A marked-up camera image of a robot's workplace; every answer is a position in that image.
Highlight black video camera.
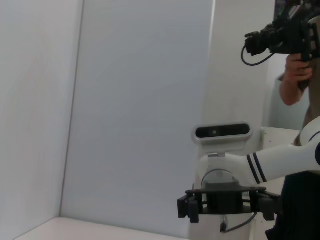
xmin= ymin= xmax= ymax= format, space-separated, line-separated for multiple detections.
xmin=243 ymin=0 xmax=320 ymax=91

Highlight person hand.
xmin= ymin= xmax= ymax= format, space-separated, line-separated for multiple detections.
xmin=284 ymin=53 xmax=314 ymax=84

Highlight white cabinet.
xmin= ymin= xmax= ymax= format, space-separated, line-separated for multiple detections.
xmin=259 ymin=126 xmax=302 ymax=148

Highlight right gripper grey cable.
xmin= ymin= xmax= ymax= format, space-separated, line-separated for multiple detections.
xmin=219 ymin=212 xmax=258 ymax=234

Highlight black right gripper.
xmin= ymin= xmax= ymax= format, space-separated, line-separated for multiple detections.
xmin=176 ymin=181 xmax=282 ymax=224

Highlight person forearm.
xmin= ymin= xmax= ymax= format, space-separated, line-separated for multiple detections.
xmin=278 ymin=73 xmax=309 ymax=106

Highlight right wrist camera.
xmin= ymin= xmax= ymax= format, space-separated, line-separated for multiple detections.
xmin=191 ymin=121 xmax=253 ymax=153

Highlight black video camera cable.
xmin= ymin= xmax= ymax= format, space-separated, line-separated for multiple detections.
xmin=240 ymin=45 xmax=274 ymax=67

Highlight person dark trousers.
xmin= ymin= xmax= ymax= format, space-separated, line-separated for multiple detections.
xmin=264 ymin=171 xmax=320 ymax=240

